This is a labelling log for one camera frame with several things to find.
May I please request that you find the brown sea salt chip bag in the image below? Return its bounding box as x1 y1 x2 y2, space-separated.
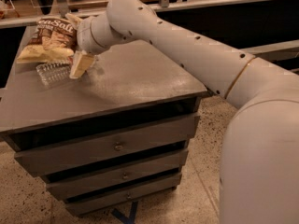
17 17 77 63

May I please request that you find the blue tape cross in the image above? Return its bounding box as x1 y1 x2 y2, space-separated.
111 201 139 224

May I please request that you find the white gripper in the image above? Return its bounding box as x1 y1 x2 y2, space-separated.
65 13 107 79

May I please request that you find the grey drawer cabinet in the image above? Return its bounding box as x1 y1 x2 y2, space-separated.
0 41 206 205

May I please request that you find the top grey drawer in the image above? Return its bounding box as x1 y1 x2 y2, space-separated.
15 113 199 176

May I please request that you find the grey metal railing frame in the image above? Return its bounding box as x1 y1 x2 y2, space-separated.
0 0 299 61

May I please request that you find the clear plastic water bottle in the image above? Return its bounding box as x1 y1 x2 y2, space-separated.
36 62 71 88

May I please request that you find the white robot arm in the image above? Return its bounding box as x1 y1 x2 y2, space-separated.
66 0 299 224

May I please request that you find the bottom grey drawer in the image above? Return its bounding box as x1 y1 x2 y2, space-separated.
65 172 181 216

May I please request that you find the grey drawer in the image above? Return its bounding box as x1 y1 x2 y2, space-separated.
15 113 199 176
65 172 181 216
46 148 188 200

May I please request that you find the middle grey drawer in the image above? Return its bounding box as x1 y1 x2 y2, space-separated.
46 148 188 200

